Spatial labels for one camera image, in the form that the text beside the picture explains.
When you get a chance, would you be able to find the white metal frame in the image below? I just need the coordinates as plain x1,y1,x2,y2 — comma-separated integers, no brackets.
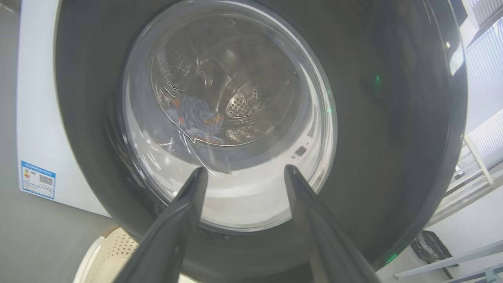
428,134,503,225

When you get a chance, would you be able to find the pale blue metal bar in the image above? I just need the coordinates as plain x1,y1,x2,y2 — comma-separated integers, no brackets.
393,240,503,280

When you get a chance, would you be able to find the cream laundry basket brown rim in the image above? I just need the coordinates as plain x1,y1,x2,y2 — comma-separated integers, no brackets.
73,226,197,283

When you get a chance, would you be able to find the stainless steel washing machine drum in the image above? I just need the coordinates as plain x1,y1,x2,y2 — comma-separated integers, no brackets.
151,24,301,148

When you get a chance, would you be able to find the white front-load washing machine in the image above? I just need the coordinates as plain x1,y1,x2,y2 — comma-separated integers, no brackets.
17,0,114,217

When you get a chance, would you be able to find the black round glass washer door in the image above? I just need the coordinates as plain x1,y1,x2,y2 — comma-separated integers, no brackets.
55,0,468,283

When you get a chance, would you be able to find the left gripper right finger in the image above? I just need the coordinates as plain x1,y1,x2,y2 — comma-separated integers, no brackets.
284,164,382,283

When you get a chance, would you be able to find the blue energy label sticker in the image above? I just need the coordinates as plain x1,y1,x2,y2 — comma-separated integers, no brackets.
20,160,56,200

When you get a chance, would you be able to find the black plastic crate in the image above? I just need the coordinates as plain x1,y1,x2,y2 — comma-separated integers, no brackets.
411,231,459,268

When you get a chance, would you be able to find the blue cartoon print garment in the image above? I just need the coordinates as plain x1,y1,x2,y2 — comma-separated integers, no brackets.
165,96,191,127
183,96,227,144

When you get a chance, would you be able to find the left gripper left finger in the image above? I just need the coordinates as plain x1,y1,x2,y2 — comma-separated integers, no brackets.
114,167,209,283

